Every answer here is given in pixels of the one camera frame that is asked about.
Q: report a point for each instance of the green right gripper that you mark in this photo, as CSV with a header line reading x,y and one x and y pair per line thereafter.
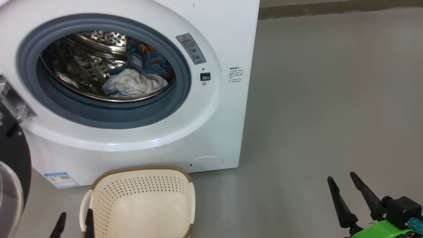
x,y
380,231

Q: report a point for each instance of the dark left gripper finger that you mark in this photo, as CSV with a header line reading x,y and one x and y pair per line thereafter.
x,y
60,228
89,226

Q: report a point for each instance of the black round glass washer door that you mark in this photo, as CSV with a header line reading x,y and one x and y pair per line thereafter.
x,y
15,155

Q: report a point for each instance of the blue printed garment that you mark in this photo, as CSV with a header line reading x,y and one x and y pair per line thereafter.
x,y
145,61

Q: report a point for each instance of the cream perforated laundry basket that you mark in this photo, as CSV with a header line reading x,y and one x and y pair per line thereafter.
x,y
145,205

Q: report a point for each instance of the white front-load washing machine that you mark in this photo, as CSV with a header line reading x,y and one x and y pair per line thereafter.
x,y
214,125

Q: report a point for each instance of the blue energy label sticker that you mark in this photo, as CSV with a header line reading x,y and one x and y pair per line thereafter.
x,y
61,180

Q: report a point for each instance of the round white filter cover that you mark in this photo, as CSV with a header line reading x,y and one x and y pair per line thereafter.
x,y
206,163

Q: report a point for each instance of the grey warning sticker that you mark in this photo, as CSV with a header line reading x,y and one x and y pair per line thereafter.
x,y
191,49

